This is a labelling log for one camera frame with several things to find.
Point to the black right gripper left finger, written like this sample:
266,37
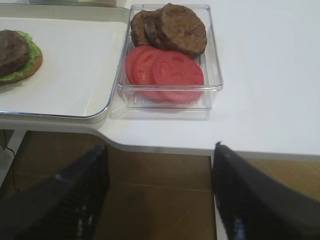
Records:
66,206

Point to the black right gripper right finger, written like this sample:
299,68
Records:
253,206

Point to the green lettuce on burger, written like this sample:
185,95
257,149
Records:
20,57

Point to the middle red tomato slice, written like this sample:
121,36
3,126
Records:
142,66

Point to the red tomato slice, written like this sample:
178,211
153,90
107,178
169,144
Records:
175,68
130,59
142,66

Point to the front red tomato slice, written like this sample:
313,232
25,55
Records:
175,68

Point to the bottom bun on tray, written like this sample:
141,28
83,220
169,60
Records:
32,65

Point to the white paper tray liner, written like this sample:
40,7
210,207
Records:
80,61

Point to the white metal tray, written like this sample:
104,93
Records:
61,12

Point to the brown patty on burger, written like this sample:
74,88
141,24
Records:
14,52

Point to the clear box with patties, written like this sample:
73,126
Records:
149,97

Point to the back red tomato slice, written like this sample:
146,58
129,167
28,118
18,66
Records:
130,59

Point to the front brown meat patty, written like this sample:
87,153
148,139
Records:
181,30

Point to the brown meat patty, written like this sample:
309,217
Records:
151,30
138,34
181,30

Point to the back brown meat patty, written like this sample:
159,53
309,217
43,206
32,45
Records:
138,34

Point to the middle brown meat patty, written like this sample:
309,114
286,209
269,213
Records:
151,30

